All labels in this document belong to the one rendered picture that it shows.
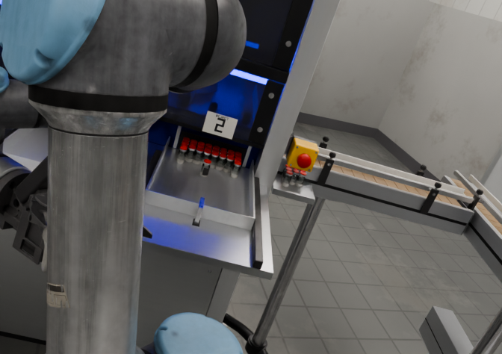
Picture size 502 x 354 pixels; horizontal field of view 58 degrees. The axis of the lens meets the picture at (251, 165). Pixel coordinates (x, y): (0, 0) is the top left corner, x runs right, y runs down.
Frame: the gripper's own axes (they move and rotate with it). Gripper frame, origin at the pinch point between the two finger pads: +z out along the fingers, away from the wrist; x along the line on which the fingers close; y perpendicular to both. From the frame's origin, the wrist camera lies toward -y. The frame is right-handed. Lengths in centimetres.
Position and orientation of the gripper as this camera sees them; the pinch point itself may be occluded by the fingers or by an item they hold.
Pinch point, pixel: (119, 241)
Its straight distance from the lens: 61.7
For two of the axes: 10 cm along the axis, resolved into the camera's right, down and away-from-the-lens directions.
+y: -3.5, 9.2, 1.9
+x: -4.2, 0.2, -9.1
